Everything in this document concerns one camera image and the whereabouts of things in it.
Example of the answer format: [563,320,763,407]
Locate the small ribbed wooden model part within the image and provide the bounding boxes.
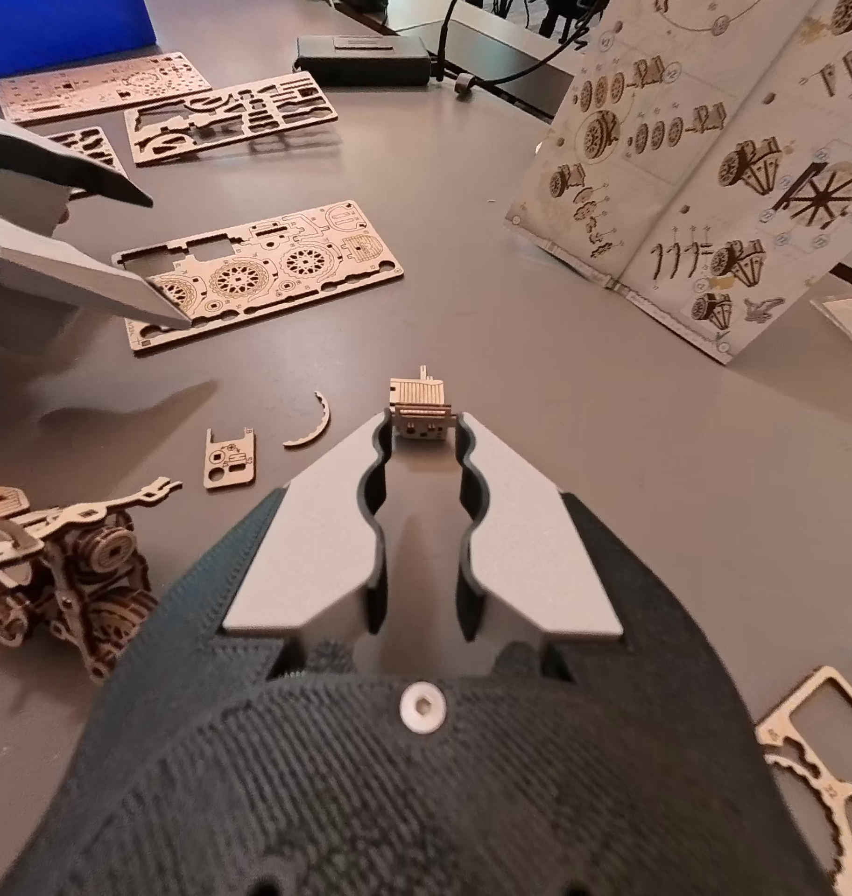
[386,365,463,443]

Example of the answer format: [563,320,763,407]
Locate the wooden sheet with wheel parts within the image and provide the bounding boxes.
[110,200,405,352]

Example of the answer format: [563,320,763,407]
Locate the black power adapter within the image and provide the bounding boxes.
[295,35,432,88]

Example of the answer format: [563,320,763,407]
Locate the blue plastic bin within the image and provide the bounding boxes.
[0,0,154,83]

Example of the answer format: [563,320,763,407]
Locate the clear sleeve with paper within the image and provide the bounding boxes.
[810,293,852,351]

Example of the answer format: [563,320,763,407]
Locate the wooden sheet with long cutouts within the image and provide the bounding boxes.
[123,72,340,168]

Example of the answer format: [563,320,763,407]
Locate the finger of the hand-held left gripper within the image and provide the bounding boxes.
[0,203,193,332]
[0,111,155,241]

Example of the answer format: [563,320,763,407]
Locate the small wooden sheet oval cutouts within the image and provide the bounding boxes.
[44,124,130,181]

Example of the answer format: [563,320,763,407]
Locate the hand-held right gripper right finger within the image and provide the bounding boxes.
[455,412,625,642]

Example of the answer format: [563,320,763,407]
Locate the emptied wooden sheet frame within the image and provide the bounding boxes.
[754,664,852,896]

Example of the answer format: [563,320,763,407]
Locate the flat wooden piece with holes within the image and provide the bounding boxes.
[201,427,257,491]

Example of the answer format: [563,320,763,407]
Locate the curved toothed wooden piece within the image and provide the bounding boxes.
[282,391,331,449]

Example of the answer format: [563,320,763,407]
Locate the partly built wooden model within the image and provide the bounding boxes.
[0,468,183,686]

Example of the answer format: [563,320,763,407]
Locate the wooden sheet with fine parts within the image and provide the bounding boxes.
[0,52,214,127]

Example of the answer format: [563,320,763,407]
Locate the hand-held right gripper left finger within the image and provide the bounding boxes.
[220,410,392,637]

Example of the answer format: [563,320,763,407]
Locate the black cable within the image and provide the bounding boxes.
[429,0,611,99]

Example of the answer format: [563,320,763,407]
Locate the white instruction booklet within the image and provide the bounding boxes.
[502,0,852,367]

